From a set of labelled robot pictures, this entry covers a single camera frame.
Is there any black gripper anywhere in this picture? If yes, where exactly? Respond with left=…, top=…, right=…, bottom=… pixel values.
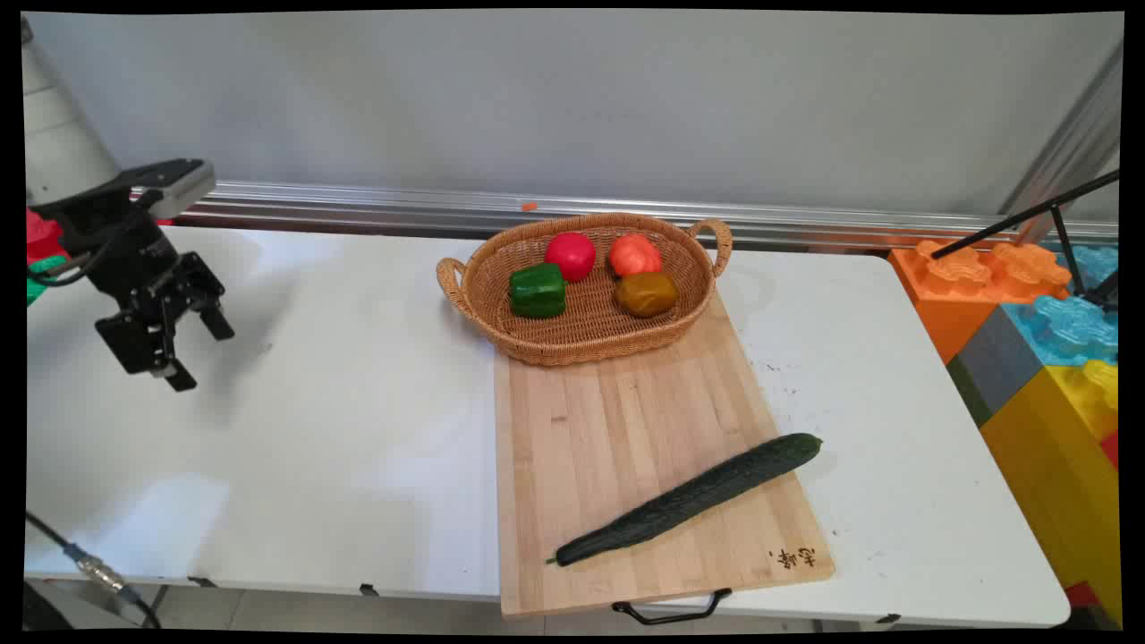
left=54, top=188, right=236, bottom=393

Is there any dark green cucumber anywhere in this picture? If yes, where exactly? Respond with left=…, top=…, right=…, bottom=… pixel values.
left=546, top=432, right=824, bottom=569

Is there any small green toy block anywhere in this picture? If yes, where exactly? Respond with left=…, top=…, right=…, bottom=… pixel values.
left=26, top=254, right=71, bottom=308

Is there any small red toy block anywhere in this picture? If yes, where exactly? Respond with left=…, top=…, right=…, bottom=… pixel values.
left=26, top=208, right=71, bottom=267

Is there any green toy bell pepper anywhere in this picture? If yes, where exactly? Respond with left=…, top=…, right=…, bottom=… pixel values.
left=508, top=262, right=569, bottom=320

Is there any red toy tomato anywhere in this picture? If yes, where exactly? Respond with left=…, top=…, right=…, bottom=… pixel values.
left=543, top=231, right=598, bottom=284

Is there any oval wicker basket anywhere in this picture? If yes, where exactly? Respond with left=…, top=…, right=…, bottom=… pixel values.
left=436, top=212, right=734, bottom=369

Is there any orange-red tomato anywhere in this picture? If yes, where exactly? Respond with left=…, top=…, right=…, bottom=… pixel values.
left=607, top=233, right=664, bottom=279

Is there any light wooden cutting board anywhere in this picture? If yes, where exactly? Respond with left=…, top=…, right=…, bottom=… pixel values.
left=494, top=286, right=837, bottom=621

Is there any brownish yellow toy pepper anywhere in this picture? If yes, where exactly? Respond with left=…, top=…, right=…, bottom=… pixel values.
left=614, top=271, right=679, bottom=319

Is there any big orange toy block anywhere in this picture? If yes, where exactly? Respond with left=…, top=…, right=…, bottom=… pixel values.
left=887, top=239, right=1073, bottom=367

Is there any big grey toy block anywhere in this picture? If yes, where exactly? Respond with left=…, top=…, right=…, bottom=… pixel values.
left=946, top=306, right=1046, bottom=429

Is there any black tripod stand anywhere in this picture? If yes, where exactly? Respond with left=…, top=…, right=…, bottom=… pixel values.
left=929, top=169, right=1122, bottom=311

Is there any big yellow toy block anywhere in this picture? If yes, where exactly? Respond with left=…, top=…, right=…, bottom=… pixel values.
left=980, top=358, right=1123, bottom=627

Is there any big blue toy block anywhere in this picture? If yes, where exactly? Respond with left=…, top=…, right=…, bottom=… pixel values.
left=1000, top=243, right=1121, bottom=369

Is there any slanted aluminium profile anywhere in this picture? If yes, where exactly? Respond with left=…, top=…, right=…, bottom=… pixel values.
left=996, top=40, right=1124, bottom=244

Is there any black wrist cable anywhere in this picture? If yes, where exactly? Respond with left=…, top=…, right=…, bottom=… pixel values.
left=27, top=192, right=164, bottom=289

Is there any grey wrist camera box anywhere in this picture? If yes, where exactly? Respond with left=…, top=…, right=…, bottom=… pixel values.
left=116, top=158, right=217, bottom=221

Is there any horizontal aluminium rail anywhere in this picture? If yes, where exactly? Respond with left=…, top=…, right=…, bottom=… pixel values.
left=132, top=181, right=1119, bottom=253

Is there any black cable with metal connector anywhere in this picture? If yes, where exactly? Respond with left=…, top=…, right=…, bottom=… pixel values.
left=25, top=510, right=164, bottom=630

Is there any black metal board handle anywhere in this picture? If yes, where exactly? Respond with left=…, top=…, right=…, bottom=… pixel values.
left=611, top=588, right=734, bottom=626

